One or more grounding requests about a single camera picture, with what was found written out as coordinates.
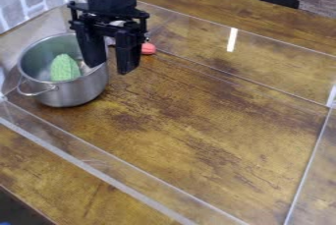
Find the orange spoon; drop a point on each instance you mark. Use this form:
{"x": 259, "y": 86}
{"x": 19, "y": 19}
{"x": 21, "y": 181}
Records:
{"x": 148, "y": 48}

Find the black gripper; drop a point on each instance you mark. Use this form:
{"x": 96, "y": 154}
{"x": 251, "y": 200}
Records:
{"x": 109, "y": 18}

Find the silver metal pot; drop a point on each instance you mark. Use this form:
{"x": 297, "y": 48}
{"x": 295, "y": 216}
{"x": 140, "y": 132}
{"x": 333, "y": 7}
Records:
{"x": 63, "y": 93}

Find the green knitted vegetable toy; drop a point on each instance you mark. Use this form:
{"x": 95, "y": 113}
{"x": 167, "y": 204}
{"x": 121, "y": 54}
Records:
{"x": 64, "y": 68}

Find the clear acrylic barrier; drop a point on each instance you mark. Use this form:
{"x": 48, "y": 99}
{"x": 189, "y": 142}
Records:
{"x": 216, "y": 135}

